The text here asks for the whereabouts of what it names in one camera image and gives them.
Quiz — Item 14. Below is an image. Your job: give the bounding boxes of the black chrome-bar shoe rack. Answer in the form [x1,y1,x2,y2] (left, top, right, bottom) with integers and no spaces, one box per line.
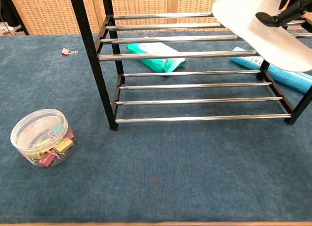
[68,0,312,131]

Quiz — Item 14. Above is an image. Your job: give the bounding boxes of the white slipper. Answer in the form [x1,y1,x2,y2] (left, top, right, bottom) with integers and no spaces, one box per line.
[211,0,312,73]

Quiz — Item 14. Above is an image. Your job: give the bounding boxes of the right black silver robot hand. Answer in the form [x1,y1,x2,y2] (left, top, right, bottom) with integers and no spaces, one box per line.
[255,0,312,27]

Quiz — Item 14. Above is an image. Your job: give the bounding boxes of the clear round plastic tub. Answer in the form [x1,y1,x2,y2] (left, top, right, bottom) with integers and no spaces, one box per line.
[10,108,77,167]

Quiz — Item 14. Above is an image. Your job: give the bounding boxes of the pink binder clip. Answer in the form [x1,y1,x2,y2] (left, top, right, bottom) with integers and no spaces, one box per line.
[61,48,79,57]
[38,150,60,167]

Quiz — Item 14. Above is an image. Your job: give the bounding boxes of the blue cylindrical pack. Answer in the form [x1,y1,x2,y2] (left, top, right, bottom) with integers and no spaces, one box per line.
[229,46,312,94]

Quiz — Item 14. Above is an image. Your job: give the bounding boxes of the green wet wipes pack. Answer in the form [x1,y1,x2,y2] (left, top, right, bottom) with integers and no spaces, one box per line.
[125,36,188,73]

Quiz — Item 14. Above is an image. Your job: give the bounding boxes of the blue carpet table cover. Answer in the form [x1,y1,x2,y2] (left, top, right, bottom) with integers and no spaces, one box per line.
[0,29,312,224]

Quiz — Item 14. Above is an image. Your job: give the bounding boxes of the black stand pole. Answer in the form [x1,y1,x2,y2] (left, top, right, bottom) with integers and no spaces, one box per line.
[0,0,30,36]

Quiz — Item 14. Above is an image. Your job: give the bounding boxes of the yellow binder clip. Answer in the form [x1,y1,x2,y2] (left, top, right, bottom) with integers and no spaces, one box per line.
[51,137,75,154]

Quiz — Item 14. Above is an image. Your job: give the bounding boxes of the wicker folding screen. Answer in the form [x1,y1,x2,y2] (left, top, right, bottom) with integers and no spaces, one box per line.
[7,0,312,36]

